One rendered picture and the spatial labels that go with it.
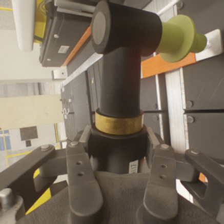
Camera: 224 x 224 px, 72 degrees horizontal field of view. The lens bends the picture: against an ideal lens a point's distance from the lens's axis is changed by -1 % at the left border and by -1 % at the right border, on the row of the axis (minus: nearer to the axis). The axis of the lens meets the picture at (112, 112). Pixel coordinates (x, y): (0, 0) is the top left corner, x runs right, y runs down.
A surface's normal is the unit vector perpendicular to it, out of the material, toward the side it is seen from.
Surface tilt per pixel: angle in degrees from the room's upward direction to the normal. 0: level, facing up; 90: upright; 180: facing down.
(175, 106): 0
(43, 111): 90
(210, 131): 0
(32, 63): 90
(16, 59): 90
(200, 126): 0
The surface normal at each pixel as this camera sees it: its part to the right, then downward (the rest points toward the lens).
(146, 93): -0.88, 0.11
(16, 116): 0.47, -0.01
